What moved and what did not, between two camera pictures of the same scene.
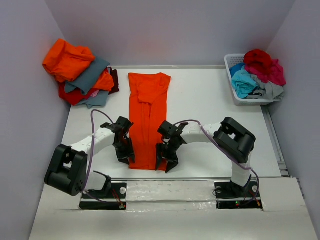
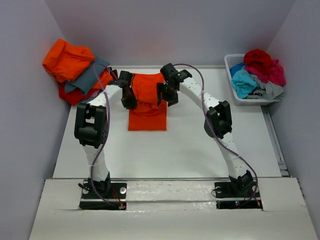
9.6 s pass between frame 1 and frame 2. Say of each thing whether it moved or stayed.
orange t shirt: moved
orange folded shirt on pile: stayed
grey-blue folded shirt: stayed
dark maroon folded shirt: stayed
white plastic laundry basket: stayed
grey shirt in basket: stayed
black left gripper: moved
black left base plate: stayed
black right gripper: moved
